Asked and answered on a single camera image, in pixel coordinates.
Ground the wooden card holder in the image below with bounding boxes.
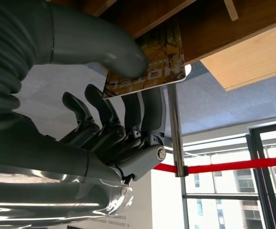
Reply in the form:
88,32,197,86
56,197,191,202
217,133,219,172
46,0,276,65

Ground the red barrier belt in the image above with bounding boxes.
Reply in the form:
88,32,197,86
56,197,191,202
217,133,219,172
187,156,276,175
153,163,178,174

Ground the chrome stanchion post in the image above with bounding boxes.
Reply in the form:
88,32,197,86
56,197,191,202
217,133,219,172
167,83,189,178

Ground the grey window frame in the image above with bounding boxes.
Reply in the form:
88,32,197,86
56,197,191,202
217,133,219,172
182,133,267,229

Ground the black window frame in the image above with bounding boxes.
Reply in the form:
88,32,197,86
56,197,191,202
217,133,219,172
246,121,276,229

